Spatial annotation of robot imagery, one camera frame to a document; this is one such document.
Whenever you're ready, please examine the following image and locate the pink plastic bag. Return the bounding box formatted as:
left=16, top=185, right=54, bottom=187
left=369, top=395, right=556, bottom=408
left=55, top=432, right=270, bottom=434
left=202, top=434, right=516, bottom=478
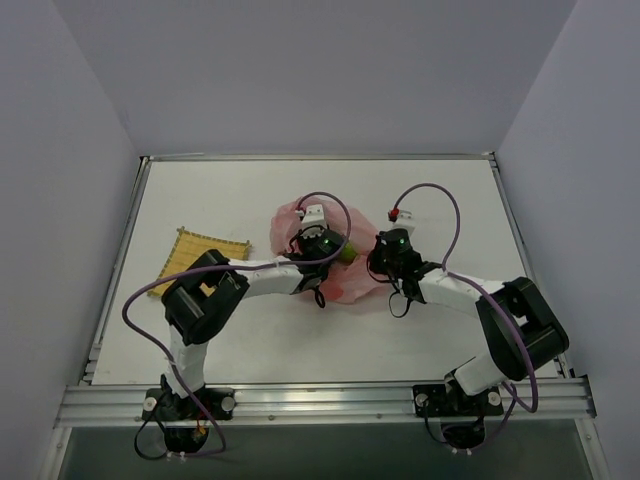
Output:
left=269, top=200, right=383, bottom=304

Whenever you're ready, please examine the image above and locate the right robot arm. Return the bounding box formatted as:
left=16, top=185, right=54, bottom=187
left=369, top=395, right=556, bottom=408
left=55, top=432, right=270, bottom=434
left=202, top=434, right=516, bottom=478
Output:
left=368, top=228, right=569, bottom=413

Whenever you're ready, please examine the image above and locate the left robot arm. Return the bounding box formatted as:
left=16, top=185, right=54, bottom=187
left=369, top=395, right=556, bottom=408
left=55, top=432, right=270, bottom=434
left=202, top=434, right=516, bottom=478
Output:
left=161, top=228, right=345, bottom=419

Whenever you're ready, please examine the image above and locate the green fake fruit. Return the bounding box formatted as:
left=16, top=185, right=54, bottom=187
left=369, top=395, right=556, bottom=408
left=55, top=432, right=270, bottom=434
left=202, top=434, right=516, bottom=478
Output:
left=337, top=243, right=359, bottom=265

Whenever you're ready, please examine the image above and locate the yellow bamboo mat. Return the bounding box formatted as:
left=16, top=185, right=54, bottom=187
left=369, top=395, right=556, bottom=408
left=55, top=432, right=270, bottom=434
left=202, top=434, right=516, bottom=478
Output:
left=158, top=226, right=251, bottom=278

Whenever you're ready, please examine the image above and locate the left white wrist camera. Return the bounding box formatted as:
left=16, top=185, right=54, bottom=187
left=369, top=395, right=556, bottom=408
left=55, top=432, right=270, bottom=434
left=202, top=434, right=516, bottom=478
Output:
left=295, top=204, right=328, bottom=230

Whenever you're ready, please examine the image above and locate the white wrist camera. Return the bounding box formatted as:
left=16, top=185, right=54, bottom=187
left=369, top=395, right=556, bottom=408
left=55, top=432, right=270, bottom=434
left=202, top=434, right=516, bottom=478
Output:
left=295, top=204, right=328, bottom=230
left=388, top=208, right=416, bottom=236

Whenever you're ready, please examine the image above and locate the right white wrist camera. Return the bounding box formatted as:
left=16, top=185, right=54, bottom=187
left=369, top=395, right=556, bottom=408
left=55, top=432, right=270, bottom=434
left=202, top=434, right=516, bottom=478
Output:
left=388, top=208, right=416, bottom=236

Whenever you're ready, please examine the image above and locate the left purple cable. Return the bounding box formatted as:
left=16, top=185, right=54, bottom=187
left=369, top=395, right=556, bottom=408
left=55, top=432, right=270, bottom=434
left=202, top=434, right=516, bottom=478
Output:
left=120, top=190, right=352, bottom=457

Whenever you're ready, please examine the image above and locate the purple cable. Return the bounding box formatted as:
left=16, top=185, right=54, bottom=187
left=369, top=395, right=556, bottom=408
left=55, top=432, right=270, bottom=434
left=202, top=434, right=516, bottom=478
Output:
left=120, top=190, right=352, bottom=457
left=389, top=181, right=540, bottom=446

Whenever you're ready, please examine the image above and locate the aluminium front rail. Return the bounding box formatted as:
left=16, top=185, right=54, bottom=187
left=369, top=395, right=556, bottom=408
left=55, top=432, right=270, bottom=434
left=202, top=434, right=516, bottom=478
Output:
left=54, top=378, right=596, bottom=428

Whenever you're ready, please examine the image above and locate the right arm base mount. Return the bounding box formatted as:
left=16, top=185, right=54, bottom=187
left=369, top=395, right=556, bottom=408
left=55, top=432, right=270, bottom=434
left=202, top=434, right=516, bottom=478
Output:
left=412, top=383, right=505, bottom=453

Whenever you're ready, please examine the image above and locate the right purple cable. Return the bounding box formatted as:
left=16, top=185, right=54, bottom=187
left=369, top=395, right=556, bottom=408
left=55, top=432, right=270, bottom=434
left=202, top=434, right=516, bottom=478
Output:
left=389, top=181, right=540, bottom=446

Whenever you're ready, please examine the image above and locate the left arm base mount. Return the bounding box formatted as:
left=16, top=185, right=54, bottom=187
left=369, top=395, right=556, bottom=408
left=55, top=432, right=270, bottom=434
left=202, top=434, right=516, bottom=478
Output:
left=133, top=384, right=237, bottom=463

